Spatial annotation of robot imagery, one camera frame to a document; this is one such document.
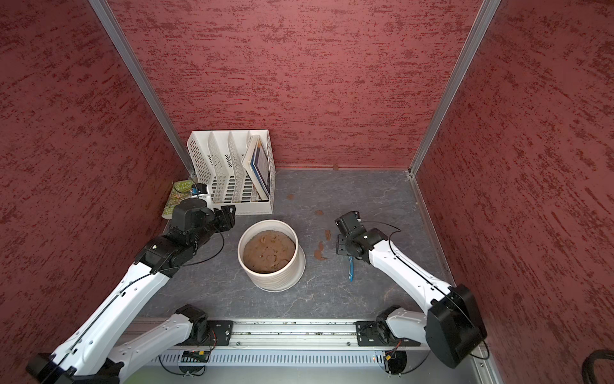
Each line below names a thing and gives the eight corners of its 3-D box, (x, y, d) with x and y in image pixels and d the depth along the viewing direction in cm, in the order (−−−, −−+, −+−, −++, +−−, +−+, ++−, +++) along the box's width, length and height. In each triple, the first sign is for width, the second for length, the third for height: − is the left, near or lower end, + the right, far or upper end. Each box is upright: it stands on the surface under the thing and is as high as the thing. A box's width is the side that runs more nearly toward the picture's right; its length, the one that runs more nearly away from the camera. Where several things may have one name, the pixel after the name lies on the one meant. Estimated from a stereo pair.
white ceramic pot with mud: (243, 292, 84) (230, 275, 71) (252, 242, 96) (243, 220, 83) (304, 292, 84) (303, 275, 71) (306, 242, 97) (305, 220, 84)
